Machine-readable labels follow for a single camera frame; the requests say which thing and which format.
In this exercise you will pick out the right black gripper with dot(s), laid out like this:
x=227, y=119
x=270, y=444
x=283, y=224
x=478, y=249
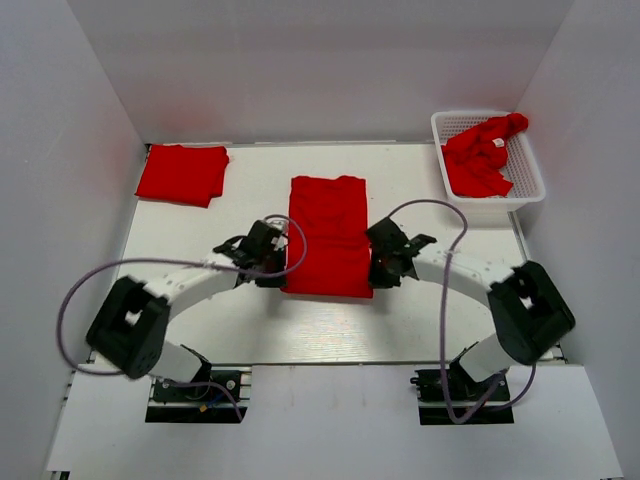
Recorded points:
x=376, y=279

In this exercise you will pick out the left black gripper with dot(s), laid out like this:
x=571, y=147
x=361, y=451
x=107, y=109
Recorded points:
x=276, y=280

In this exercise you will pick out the red t shirt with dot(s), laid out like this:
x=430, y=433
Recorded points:
x=474, y=158
x=329, y=239
x=177, y=174

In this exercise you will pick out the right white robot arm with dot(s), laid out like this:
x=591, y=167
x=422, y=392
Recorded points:
x=529, y=314

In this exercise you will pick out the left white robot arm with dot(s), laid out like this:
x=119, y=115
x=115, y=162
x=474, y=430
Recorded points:
x=130, y=327

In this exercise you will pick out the folded red t shirt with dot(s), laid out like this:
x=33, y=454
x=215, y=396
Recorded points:
x=177, y=174

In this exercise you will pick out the crumpled red t shirt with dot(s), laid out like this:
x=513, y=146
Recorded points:
x=474, y=158

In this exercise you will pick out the white plastic basket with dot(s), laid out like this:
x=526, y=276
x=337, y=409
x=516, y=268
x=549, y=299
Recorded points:
x=521, y=169

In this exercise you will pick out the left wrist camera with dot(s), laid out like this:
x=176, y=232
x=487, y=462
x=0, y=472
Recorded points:
x=281, y=238

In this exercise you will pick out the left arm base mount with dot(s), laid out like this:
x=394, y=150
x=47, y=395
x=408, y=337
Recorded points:
x=168, y=404

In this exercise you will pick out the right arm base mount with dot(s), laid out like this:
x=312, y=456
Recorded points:
x=431, y=403

